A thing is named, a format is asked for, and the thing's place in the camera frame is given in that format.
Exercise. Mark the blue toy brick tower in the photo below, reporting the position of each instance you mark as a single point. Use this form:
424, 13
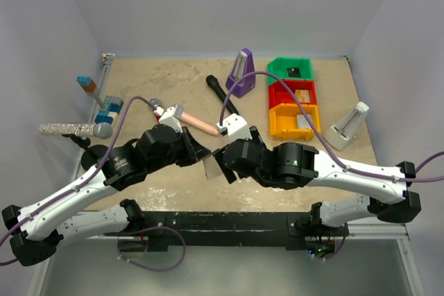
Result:
109, 107

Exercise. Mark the yellow storage bin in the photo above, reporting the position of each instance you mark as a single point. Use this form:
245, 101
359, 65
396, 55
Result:
282, 123

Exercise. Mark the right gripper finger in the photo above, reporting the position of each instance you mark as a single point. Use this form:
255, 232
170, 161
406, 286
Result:
228, 174
256, 139

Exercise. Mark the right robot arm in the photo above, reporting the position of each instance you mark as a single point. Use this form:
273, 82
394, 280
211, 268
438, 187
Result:
293, 165

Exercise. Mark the black item in green bin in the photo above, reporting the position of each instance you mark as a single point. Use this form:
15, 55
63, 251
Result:
293, 72

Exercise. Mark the black microphone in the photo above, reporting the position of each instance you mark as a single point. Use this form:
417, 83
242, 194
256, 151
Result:
213, 84

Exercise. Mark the beige leather card holder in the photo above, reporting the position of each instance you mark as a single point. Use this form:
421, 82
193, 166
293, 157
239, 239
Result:
211, 167

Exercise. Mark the green storage bin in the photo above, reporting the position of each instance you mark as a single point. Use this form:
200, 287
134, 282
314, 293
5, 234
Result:
278, 67

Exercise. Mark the silver glitter microphone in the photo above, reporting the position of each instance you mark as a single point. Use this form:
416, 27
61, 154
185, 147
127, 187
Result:
99, 130

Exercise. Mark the black microphone stand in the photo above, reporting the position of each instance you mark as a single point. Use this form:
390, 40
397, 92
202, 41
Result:
95, 155

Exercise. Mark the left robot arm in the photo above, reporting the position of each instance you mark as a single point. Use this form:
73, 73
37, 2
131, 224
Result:
35, 232

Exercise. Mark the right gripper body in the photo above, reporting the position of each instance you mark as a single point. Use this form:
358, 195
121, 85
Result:
241, 175

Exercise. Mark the purple metronome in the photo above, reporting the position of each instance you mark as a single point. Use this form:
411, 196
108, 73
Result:
243, 64

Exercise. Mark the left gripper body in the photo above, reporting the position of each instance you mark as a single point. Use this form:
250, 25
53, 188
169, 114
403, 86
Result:
180, 155

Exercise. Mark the pink microphone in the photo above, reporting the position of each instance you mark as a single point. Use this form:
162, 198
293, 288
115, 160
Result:
197, 123

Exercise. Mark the wooden block in red bin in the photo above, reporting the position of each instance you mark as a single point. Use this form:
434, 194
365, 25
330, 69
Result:
303, 95

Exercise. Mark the red glitter microphone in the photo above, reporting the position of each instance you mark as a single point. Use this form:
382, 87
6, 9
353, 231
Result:
156, 107

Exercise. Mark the card stack in yellow bin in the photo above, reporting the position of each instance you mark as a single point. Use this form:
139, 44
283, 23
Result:
304, 122

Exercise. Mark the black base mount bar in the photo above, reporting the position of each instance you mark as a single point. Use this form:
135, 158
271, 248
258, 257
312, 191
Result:
231, 229

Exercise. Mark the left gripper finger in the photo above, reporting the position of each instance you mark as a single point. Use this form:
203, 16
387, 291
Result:
198, 153
190, 142

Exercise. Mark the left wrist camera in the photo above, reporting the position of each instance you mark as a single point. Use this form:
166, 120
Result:
171, 117

